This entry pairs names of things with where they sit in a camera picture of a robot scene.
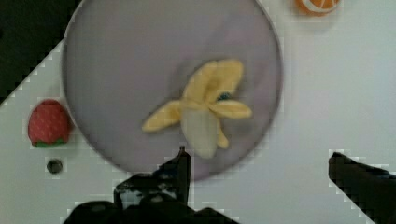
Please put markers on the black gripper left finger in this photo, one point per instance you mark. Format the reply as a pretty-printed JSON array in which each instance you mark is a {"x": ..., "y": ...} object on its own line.
[{"x": 160, "y": 197}]

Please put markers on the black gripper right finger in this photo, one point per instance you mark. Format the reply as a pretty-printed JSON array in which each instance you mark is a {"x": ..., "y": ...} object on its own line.
[{"x": 372, "y": 189}]

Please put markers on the peeled toy banana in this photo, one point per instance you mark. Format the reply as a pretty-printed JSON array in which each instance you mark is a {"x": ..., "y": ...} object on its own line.
[{"x": 205, "y": 101}]

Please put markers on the red toy strawberry near plate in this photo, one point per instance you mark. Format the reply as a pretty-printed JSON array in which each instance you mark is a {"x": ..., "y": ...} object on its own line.
[{"x": 49, "y": 124}]

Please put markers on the grey round plate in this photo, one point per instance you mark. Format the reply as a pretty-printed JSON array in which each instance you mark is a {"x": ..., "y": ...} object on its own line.
[{"x": 125, "y": 58}]

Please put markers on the orange slice toy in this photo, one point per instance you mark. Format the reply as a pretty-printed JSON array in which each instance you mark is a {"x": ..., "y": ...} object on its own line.
[{"x": 317, "y": 8}]

